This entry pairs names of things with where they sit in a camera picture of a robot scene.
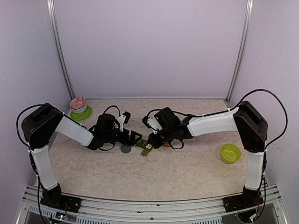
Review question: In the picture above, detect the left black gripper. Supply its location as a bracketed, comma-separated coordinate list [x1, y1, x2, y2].
[103, 128, 142, 146]

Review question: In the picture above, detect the green weekly pill organizer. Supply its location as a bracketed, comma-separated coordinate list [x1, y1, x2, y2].
[135, 139, 152, 157]

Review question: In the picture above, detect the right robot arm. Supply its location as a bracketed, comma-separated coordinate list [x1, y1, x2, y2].
[143, 104, 266, 207]

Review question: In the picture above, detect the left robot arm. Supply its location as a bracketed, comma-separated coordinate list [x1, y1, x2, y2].
[16, 103, 142, 208]

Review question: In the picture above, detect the lime green plate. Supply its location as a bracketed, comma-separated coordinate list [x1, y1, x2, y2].
[70, 105, 92, 120]

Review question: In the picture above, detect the red patterned white bowl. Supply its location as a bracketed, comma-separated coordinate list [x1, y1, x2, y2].
[69, 97, 87, 114]

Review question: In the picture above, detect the lime green bowl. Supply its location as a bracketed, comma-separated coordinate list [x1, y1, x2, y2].
[220, 143, 242, 164]

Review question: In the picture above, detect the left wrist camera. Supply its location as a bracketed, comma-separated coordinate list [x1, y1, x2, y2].
[117, 111, 131, 132]

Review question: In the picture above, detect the front aluminium rail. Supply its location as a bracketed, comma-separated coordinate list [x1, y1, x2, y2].
[14, 185, 289, 224]

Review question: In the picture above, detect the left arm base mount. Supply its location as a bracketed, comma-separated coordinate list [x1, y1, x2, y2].
[40, 184, 81, 213]

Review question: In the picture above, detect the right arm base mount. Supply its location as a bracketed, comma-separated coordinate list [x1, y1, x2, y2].
[223, 187, 263, 212]

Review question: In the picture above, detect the left aluminium frame post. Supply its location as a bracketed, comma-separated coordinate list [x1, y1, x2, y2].
[47, 0, 75, 99]

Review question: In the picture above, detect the aluminium frame post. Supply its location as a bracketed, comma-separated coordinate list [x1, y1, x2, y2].
[225, 0, 254, 104]
[47, 0, 75, 99]

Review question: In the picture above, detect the right aluminium frame post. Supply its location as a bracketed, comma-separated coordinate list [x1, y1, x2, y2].
[225, 0, 254, 104]

